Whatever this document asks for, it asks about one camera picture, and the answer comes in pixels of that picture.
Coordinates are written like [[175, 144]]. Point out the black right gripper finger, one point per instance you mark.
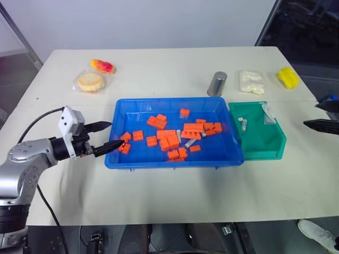
[[327, 126], [331, 107]]

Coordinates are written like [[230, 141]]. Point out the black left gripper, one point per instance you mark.
[[80, 144]]

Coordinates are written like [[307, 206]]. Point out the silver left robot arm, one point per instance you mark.
[[26, 154]]

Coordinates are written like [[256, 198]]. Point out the blue plastic tray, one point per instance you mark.
[[137, 158]]

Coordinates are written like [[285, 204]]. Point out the yellow sponge object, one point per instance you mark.
[[288, 78]]

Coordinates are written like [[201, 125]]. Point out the round bread in clear bag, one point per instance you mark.
[[90, 82]]

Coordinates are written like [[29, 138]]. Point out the white label card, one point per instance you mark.
[[268, 113]]

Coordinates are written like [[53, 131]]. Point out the green plastic bin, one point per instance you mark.
[[260, 143]]

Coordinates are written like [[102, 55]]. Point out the red yellow toy mango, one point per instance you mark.
[[103, 66]]

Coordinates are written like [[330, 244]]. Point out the small white vial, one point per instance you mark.
[[244, 125]]

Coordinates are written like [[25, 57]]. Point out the white packet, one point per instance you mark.
[[251, 82]]

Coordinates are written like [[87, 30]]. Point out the large orange building block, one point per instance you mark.
[[193, 127]]

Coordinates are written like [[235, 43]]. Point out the white shoe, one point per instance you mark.
[[317, 234]]

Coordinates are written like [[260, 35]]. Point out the silver metal can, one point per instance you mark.
[[217, 84]]

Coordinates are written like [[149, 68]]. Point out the silver metal clamp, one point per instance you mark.
[[227, 229]]

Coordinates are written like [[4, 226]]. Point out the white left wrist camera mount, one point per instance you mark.
[[69, 117]]

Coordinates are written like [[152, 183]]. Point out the black bracket under table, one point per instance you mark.
[[94, 242]]

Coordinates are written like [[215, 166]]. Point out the grey window frame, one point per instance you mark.
[[268, 22]]

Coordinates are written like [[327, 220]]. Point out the grey metal frame post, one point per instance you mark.
[[23, 39]]

